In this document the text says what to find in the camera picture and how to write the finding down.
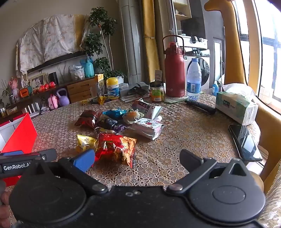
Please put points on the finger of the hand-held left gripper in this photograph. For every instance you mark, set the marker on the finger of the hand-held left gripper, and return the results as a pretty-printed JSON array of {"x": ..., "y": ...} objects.
[{"x": 13, "y": 153}]

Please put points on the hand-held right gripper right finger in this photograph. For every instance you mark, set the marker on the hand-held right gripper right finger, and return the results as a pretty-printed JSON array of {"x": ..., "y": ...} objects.
[{"x": 190, "y": 159}]

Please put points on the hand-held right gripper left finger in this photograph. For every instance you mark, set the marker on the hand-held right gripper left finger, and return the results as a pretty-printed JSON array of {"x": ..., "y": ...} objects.
[{"x": 84, "y": 160}]

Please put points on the small yellow snack packet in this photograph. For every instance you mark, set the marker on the small yellow snack packet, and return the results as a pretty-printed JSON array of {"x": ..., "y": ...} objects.
[{"x": 85, "y": 142}]

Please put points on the red and white box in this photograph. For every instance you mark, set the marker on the red and white box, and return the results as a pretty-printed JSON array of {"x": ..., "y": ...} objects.
[{"x": 20, "y": 136}]

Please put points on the red orange chips bag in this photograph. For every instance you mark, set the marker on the red orange chips bag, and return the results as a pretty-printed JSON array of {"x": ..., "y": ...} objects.
[{"x": 116, "y": 146}]

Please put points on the dark red foil snack bag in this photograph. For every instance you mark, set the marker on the dark red foil snack bag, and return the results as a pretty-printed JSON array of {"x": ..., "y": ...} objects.
[{"x": 87, "y": 118}]

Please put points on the dark purple snack packet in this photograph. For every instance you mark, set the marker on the dark purple snack packet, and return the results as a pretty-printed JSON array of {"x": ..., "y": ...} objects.
[{"x": 107, "y": 123}]

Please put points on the purple candy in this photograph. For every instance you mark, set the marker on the purple candy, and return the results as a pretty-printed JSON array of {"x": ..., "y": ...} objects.
[{"x": 122, "y": 129}]

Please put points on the white red print snack packet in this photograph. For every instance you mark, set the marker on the white red print snack packet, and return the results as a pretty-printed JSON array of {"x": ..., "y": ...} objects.
[{"x": 148, "y": 128}]

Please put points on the blue snack packet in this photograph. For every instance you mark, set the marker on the blue snack packet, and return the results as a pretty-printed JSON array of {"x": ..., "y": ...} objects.
[{"x": 115, "y": 113}]

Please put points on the clear orange pastry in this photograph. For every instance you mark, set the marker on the clear orange pastry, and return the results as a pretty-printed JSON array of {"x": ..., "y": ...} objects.
[{"x": 131, "y": 115}]

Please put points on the white pink snack packet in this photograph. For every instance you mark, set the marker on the white pink snack packet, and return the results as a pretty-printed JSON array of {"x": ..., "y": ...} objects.
[{"x": 147, "y": 108}]

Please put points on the person's left hand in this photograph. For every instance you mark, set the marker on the person's left hand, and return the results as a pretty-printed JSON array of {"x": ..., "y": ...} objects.
[{"x": 4, "y": 208}]

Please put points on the white router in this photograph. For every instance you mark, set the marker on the white router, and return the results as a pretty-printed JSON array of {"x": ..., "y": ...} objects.
[{"x": 32, "y": 109}]

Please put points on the black remote control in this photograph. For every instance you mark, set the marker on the black remote control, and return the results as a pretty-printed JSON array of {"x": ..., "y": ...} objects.
[{"x": 199, "y": 106}]

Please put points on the black smartphone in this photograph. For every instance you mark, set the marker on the black smartphone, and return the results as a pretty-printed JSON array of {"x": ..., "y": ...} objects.
[{"x": 244, "y": 142}]

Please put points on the small yellow wrapper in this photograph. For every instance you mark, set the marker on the small yellow wrapper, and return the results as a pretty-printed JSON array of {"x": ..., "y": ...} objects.
[{"x": 85, "y": 102}]

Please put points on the green coaster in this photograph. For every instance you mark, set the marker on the green coaster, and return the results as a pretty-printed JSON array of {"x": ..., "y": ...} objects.
[{"x": 175, "y": 99}]

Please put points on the purple kettlebell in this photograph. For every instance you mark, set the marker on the purple kettlebell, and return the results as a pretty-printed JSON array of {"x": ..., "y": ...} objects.
[{"x": 63, "y": 98}]

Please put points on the pink flower bouquet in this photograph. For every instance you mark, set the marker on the pink flower bouquet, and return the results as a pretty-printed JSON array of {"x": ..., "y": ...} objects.
[{"x": 13, "y": 85}]

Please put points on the tissue box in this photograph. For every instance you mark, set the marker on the tissue box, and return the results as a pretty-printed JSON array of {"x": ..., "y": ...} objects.
[{"x": 237, "y": 107}]

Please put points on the wooden TV cabinet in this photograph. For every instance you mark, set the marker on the wooden TV cabinet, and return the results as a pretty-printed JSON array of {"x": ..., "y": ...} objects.
[{"x": 79, "y": 88}]

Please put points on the glass jar black lid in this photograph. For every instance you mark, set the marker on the glass jar black lid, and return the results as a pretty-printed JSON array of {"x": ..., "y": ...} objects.
[{"x": 157, "y": 92}]

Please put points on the row of red apple ornaments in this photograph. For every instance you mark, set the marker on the row of red apple ornaments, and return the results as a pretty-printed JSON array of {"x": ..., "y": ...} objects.
[{"x": 46, "y": 86}]

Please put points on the blue detergent bottle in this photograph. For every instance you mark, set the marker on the blue detergent bottle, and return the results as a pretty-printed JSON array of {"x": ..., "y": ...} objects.
[{"x": 215, "y": 88}]

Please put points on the yellow lid vitamin bottle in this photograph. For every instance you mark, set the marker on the yellow lid vitamin bottle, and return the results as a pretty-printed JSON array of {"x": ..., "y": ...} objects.
[{"x": 112, "y": 88}]

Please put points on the tall yellow snack packet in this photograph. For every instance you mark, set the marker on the tall yellow snack packet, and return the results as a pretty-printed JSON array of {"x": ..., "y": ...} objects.
[{"x": 100, "y": 82}]

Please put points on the clear water bottle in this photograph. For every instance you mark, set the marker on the clear water bottle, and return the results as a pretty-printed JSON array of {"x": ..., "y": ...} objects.
[{"x": 194, "y": 79}]

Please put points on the yellow chair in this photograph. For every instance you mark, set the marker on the yellow chair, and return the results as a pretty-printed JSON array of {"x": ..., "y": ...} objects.
[{"x": 270, "y": 136}]

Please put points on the stack of papers and books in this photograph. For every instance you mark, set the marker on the stack of papers and books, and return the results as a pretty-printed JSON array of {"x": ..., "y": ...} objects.
[{"x": 134, "y": 92}]

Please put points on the white plastic bag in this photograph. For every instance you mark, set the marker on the white plastic bag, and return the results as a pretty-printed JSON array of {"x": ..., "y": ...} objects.
[{"x": 239, "y": 89}]

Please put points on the black speaker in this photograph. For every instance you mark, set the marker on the black speaker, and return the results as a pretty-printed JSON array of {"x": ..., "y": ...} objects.
[{"x": 53, "y": 78}]

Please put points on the red thermos bottle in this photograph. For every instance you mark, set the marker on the red thermos bottle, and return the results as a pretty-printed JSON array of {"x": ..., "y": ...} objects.
[{"x": 175, "y": 72}]

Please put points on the clear plastic bag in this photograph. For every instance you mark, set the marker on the clear plastic bag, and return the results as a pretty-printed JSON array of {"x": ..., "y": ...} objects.
[{"x": 76, "y": 72}]

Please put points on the white card stand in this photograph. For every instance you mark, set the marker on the white card stand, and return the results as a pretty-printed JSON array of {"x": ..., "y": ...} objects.
[{"x": 158, "y": 75}]

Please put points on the teal bottle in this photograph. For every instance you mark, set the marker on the teal bottle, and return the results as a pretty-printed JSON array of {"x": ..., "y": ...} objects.
[{"x": 89, "y": 68}]

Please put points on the white washing machine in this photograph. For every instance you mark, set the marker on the white washing machine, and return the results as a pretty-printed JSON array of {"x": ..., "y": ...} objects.
[{"x": 197, "y": 52}]

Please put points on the floral cloth cover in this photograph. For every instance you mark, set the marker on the floral cloth cover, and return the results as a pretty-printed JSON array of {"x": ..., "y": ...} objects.
[{"x": 50, "y": 39}]

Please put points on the yellow curtain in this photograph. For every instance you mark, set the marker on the yellow curtain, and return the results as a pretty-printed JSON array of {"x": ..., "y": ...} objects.
[{"x": 150, "y": 43}]

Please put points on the yellow giraffe figure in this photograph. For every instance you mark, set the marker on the yellow giraffe figure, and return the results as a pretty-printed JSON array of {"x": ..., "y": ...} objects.
[{"x": 230, "y": 43}]

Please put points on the potted green plant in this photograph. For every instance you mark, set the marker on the potted green plant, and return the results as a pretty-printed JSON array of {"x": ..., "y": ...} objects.
[{"x": 101, "y": 39}]

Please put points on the standing air conditioner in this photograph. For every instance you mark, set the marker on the standing air conditioner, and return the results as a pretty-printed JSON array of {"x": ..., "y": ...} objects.
[{"x": 131, "y": 43}]

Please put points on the photo frame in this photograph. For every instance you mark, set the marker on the photo frame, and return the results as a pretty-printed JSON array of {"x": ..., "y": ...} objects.
[{"x": 39, "y": 81}]

